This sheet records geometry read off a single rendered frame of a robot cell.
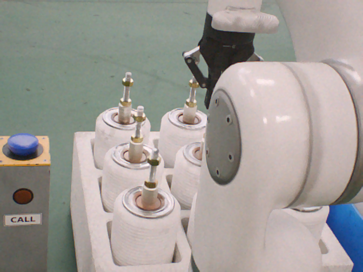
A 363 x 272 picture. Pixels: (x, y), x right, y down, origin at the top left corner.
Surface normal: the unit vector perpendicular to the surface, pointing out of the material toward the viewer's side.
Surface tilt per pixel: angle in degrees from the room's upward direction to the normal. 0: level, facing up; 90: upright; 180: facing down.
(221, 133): 91
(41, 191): 90
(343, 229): 88
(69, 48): 0
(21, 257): 90
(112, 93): 0
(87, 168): 0
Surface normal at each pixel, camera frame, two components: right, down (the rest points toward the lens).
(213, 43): 0.18, 0.52
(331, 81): 0.20, -0.70
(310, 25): -0.87, 0.33
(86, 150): 0.14, -0.85
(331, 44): -0.90, 0.11
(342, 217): -0.96, -0.04
